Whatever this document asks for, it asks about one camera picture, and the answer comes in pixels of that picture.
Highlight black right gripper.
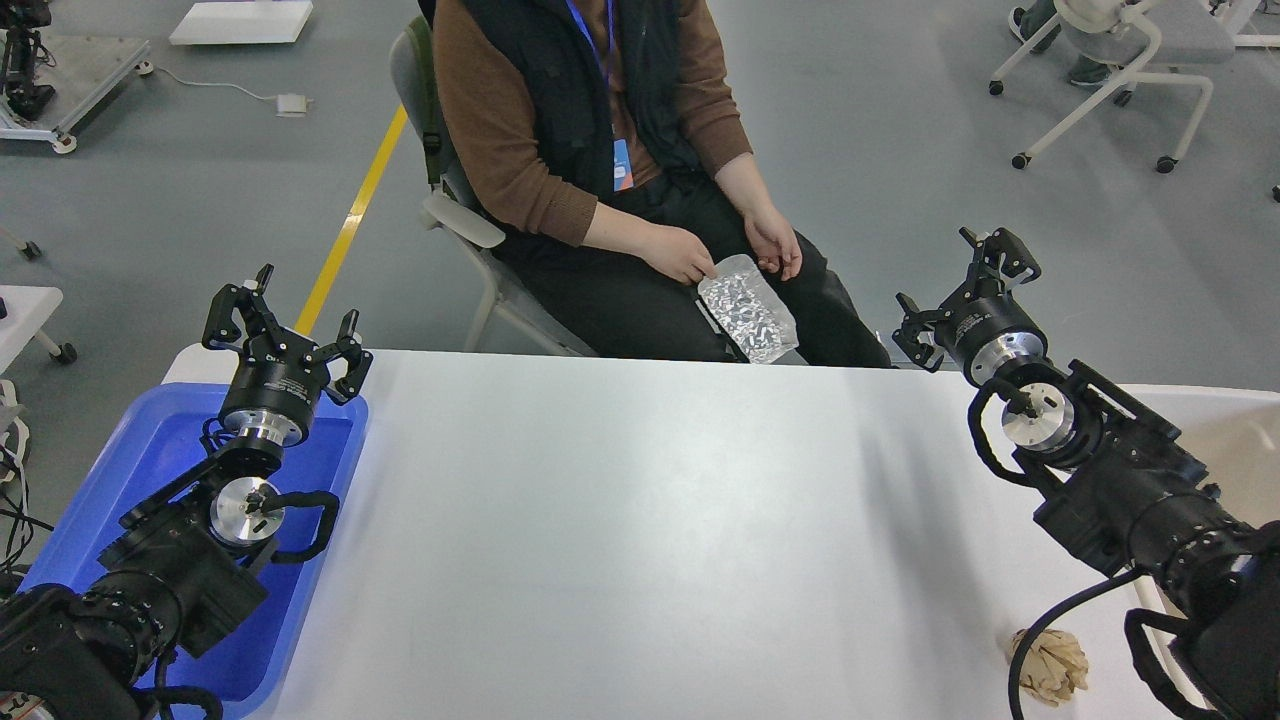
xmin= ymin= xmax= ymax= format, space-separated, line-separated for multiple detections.
xmin=892 ymin=227 xmax=1048 ymax=388

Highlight silver foil bag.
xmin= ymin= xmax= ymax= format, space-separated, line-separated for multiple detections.
xmin=696 ymin=254 xmax=799 ymax=364

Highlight white side table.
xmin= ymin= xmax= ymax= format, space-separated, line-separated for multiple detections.
xmin=1 ymin=284 xmax=79 ymax=373

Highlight brown paper ball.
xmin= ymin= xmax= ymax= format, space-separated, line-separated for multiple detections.
xmin=1016 ymin=628 xmax=1091 ymax=707

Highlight blue lanyard badge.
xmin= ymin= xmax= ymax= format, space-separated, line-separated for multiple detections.
xmin=564 ymin=1 xmax=634 ymax=193

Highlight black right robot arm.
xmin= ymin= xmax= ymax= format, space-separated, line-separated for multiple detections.
xmin=893 ymin=228 xmax=1279 ymax=719

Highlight white plastic bin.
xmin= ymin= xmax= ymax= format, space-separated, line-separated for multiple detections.
xmin=1120 ymin=384 xmax=1280 ymax=701

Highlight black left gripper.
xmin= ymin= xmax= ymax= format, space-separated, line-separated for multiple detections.
xmin=202 ymin=264 xmax=372 ymax=448

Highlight black cables bundle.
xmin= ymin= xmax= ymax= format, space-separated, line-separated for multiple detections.
xmin=0 ymin=380 xmax=52 ymax=591

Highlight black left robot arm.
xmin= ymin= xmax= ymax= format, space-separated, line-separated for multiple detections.
xmin=1 ymin=264 xmax=372 ymax=719

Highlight white flat box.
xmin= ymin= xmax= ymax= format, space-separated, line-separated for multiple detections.
xmin=169 ymin=1 xmax=314 ymax=46

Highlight grey office chair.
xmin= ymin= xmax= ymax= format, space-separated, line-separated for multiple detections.
xmin=389 ymin=15 xmax=595 ymax=357

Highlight person left hand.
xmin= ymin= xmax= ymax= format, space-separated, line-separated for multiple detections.
xmin=741 ymin=202 xmax=803 ymax=282

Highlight person right hand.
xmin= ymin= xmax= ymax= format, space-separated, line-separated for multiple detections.
xmin=623 ymin=223 xmax=718 ymax=284

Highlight seated person brown sweater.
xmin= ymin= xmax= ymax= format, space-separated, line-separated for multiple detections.
xmin=420 ymin=1 xmax=891 ymax=368

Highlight white power adapter cable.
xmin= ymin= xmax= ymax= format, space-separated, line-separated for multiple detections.
xmin=134 ymin=61 xmax=314 ymax=119

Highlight white rolling chair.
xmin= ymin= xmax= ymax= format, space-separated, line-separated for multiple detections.
xmin=988 ymin=1 xmax=1236 ymax=174

